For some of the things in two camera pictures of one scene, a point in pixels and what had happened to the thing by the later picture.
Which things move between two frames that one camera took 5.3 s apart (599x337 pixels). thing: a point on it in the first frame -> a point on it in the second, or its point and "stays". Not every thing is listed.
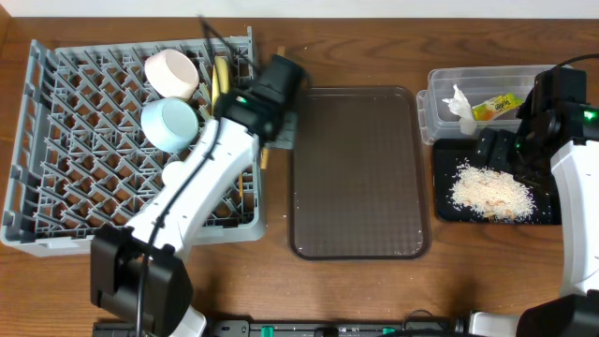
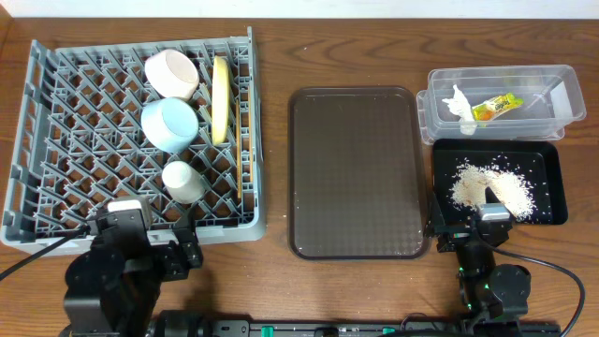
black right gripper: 504,143 -> 456,239
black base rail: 313,327 stays
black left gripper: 284,129 -> 177,253
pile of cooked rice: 490,194 stays
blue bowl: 170,124 stays
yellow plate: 220,82 stays
